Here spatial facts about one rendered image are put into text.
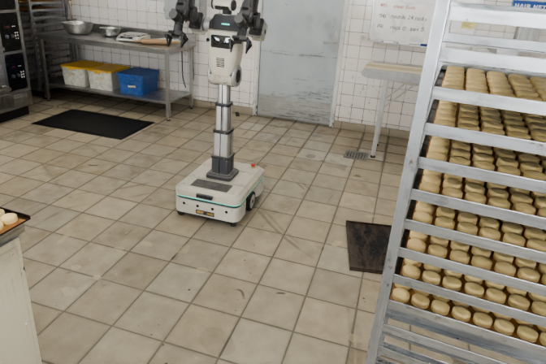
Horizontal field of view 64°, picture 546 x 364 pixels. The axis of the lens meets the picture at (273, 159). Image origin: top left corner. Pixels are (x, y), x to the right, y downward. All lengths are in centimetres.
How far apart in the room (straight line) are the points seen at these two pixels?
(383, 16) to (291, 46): 115
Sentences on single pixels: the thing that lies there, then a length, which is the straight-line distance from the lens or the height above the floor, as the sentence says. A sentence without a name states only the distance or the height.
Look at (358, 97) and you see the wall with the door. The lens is 556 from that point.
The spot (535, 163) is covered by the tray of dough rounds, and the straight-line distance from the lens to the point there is 131.
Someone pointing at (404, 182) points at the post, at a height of 127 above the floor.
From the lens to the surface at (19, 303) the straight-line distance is 190.
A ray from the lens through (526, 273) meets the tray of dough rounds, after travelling 135.
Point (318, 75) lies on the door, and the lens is 561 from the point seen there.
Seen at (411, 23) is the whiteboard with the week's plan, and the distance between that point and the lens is 539.
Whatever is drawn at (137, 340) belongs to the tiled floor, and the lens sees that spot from 248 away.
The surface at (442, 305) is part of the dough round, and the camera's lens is 143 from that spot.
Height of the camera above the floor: 173
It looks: 22 degrees down
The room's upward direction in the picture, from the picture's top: 4 degrees clockwise
